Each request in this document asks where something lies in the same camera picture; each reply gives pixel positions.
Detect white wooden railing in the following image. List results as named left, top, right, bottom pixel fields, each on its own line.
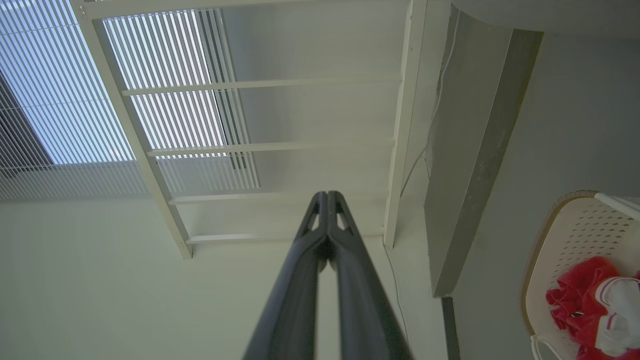
left=70, top=0, right=429, bottom=260

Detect red garment with white trim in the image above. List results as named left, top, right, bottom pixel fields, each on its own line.
left=545, top=256, right=640, bottom=360

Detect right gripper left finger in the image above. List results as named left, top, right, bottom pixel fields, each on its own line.
left=243, top=191, right=329, bottom=360

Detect black baseboard strip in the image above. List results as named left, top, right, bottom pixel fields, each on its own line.
left=441, top=296, right=461, bottom=360

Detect cream perforated laundry basket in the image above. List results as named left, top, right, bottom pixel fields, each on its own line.
left=520, top=190, right=640, bottom=360

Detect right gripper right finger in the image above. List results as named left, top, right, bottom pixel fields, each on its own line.
left=328, top=191, right=412, bottom=360

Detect white window blinds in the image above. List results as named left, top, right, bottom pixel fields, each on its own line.
left=0, top=0, right=261, bottom=201

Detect thin grey wall cable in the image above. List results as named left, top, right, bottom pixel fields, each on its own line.
left=383, top=7, right=461, bottom=347

